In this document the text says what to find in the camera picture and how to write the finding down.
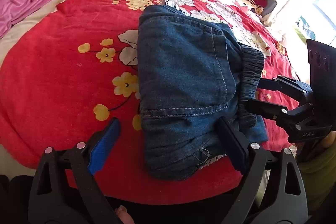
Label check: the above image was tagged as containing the blue denim pants lace trim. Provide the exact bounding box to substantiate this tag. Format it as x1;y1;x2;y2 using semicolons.
137;5;268;180

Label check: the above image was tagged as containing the green sleeve right forearm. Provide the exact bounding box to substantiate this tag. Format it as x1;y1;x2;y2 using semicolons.
298;143;335;212

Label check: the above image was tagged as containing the right hand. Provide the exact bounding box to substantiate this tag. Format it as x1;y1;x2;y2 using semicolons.
308;131;335;154

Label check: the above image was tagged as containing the left hand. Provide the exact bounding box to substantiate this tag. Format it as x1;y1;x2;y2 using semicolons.
115;205;135;224

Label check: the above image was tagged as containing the red floral blanket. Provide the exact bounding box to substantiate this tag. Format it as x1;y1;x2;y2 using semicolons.
1;0;295;205

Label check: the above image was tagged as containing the black camera box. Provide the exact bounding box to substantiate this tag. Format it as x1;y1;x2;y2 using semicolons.
306;39;335;131

